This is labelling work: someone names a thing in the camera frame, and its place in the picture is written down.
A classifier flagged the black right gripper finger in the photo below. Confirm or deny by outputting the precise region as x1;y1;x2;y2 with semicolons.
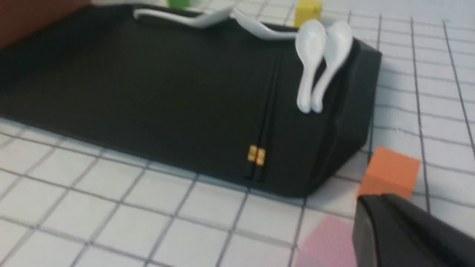
353;194;475;267

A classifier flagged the pink square pad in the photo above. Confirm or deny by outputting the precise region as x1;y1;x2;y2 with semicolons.
293;216;357;267

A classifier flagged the orange cube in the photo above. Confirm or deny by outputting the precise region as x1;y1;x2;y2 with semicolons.
357;146;421;200

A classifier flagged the black chopstick tray pair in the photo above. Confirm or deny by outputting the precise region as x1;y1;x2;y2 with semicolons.
254;57;282;182
244;57;281;181

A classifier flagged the black chopstick tray right pair left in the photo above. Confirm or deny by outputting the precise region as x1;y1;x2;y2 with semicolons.
244;57;281;181

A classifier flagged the white spoon far right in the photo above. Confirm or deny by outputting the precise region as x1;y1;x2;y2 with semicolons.
311;21;353;113

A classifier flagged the white spoon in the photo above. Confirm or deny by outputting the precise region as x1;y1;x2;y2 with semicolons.
295;20;327;114
311;21;353;113
233;8;297;40
133;7;233;29

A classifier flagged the black serving tray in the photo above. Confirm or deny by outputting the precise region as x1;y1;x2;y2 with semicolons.
0;4;382;198

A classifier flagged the yellow cube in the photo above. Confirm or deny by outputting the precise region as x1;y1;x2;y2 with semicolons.
294;0;323;28

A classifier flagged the white spoon far left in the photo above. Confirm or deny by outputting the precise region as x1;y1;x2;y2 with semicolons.
133;7;233;29

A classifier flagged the green cube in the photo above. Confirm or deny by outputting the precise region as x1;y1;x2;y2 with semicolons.
167;0;191;10

